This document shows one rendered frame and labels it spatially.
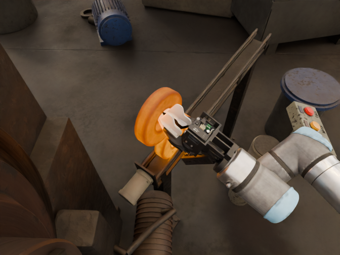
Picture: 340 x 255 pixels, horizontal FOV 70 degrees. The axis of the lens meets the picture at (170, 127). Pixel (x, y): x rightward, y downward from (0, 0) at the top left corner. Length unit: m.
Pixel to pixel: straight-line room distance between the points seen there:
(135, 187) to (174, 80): 1.42
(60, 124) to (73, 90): 1.44
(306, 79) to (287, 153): 0.93
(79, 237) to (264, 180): 0.40
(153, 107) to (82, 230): 0.30
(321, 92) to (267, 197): 1.04
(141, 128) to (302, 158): 0.40
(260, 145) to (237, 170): 0.51
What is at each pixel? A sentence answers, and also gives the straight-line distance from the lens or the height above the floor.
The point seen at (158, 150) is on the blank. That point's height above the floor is 0.73.
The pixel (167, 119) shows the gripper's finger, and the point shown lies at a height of 0.90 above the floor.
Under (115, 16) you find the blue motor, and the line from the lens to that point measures 2.23.
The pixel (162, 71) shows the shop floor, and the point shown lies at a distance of 2.10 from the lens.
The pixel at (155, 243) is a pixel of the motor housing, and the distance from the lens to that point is 0.82.
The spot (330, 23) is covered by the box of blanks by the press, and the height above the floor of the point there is 0.25.
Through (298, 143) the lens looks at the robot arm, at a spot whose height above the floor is 0.83.
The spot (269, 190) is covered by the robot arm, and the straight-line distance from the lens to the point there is 0.56.
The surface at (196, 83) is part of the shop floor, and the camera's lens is 2.00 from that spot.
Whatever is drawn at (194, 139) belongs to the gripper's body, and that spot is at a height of 0.90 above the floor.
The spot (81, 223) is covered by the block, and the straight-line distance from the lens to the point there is 0.59.
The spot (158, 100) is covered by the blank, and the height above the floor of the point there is 0.94.
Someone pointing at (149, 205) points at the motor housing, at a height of 0.53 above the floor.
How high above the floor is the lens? 1.34
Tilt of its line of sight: 53 degrees down
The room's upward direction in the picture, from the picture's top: straight up
